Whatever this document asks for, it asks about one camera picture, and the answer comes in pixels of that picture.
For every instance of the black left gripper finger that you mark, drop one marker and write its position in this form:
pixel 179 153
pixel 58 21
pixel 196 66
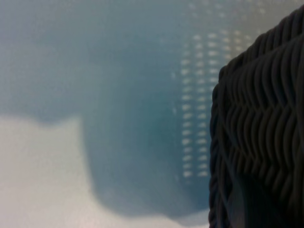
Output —
pixel 256 211

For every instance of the dark brown wicker basket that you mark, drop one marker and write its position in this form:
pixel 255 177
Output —
pixel 261 107

